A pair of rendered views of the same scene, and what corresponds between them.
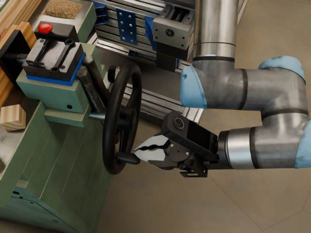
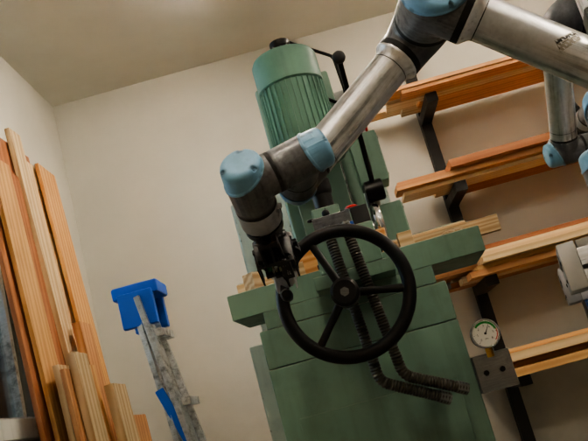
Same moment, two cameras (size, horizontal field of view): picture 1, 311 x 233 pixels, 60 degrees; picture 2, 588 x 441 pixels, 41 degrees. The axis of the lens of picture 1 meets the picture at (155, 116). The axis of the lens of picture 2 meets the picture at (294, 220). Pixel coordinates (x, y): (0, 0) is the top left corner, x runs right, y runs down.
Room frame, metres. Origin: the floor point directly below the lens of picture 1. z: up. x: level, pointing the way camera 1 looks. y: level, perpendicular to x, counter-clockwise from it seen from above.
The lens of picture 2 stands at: (0.09, -1.51, 0.60)
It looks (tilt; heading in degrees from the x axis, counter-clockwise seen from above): 13 degrees up; 82
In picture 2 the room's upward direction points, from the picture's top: 15 degrees counter-clockwise
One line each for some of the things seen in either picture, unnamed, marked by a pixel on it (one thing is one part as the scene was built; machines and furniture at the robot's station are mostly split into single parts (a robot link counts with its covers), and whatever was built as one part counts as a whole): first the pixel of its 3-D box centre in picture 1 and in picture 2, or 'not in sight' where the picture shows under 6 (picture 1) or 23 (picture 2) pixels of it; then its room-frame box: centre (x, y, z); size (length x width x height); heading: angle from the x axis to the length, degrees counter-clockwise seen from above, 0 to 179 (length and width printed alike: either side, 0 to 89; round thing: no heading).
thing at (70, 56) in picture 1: (55, 50); (341, 221); (0.43, 0.21, 0.99); 0.13 x 0.11 x 0.06; 169
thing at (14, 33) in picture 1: (28, 59); not in sight; (0.44, 0.29, 0.95); 0.09 x 0.07 x 0.09; 169
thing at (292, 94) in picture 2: not in sight; (297, 111); (0.43, 0.41, 1.35); 0.18 x 0.18 x 0.31
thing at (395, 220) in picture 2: not in sight; (391, 226); (0.62, 0.56, 1.02); 0.09 x 0.07 x 0.12; 169
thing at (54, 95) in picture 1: (63, 75); (348, 252); (0.42, 0.22, 0.91); 0.15 x 0.14 x 0.09; 169
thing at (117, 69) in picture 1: (113, 75); (486, 338); (0.64, 0.15, 0.65); 0.06 x 0.04 x 0.08; 169
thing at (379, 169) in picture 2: not in sight; (368, 161); (0.62, 0.59, 1.22); 0.09 x 0.08 x 0.15; 79
